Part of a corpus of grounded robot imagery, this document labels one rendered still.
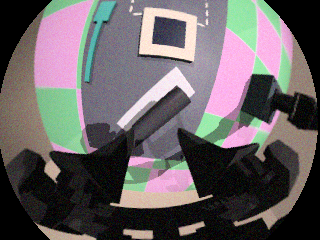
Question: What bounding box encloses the white square tile with dark blue centre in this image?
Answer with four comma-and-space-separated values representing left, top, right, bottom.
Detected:
140, 7, 197, 63

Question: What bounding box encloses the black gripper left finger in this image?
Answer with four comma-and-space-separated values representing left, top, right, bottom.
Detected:
49, 129, 135, 204

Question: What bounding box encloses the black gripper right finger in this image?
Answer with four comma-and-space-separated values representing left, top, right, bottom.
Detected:
177, 128, 260, 199

